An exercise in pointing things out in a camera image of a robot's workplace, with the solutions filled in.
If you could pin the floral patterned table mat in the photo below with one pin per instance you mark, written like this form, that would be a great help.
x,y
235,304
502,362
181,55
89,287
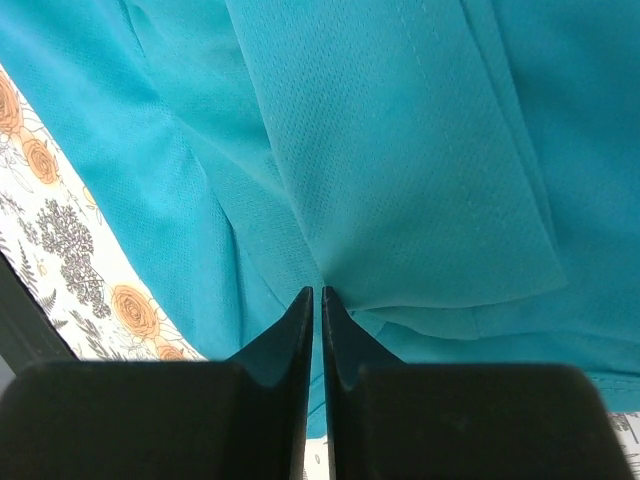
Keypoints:
x,y
70,293

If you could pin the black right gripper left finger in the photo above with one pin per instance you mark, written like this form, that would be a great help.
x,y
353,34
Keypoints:
x,y
241,418

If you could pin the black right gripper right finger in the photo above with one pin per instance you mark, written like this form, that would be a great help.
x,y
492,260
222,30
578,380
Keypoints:
x,y
389,419

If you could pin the teal t shirt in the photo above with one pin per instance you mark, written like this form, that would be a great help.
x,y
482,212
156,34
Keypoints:
x,y
465,174

